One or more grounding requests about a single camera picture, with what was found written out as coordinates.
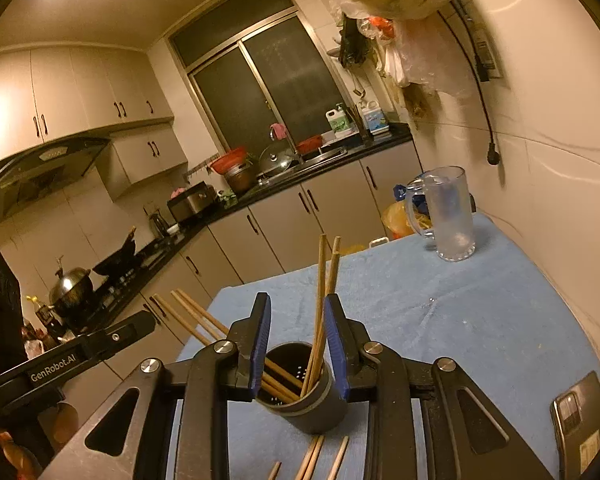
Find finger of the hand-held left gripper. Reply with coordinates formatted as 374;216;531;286
82;310;157;361

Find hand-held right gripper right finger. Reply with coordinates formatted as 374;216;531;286
324;294;556;480

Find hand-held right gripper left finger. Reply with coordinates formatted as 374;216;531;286
40;292;271;480

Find long wooden chopstick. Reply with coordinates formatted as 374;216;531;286
152;294;291;405
179;288;305;392
300;233;329;398
171;290;301;402
302;236;341;396

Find dark grey perforated utensil holder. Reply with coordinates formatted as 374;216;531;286
255;342;348;434

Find dark sauce bottles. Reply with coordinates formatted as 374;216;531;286
24;294;63;353

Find steel pot with lid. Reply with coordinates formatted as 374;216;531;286
48;259;94;313

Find black wok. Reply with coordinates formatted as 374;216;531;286
92;227;146;281

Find blue tablecloth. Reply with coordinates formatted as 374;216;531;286
175;210;600;480

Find beige lower kitchen cabinets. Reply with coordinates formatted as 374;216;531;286
54;140;425;391

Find beige kitchen cabinets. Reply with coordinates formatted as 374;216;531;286
0;45;189;201
54;140;425;391

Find orange plastic bag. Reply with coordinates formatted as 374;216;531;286
381;200;431;241

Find silver box appliance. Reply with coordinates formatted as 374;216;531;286
167;185;218;224

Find dark cooking pot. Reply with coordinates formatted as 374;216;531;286
224;162;258;196

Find clear glass mug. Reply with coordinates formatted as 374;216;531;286
405;166;476;262

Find dark range hood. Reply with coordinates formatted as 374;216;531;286
0;135;111;226

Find glass pot lid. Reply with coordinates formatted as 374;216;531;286
258;142;297;178

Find red plastic basin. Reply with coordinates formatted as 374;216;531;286
210;147;248;173

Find metal kitchen faucet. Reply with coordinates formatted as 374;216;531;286
270;122;305;167

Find small red basin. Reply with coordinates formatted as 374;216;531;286
296;135;325;156

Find black kitchen countertop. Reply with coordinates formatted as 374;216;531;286
44;122;413;331

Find white green-label detergent bottle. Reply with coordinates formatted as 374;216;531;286
326;102;353;140

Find white blue-label bottle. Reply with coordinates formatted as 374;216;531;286
361;100;391;134

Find beige upper kitchen cabinets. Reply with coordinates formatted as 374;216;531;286
0;45;189;201

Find dark smartphone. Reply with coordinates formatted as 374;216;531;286
551;371;600;480

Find kitchen window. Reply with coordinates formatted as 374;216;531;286
167;0;351;161

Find black cable with plug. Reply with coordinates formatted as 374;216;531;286
440;0;502;167

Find wall power socket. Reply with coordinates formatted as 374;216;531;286
472;25;504;82

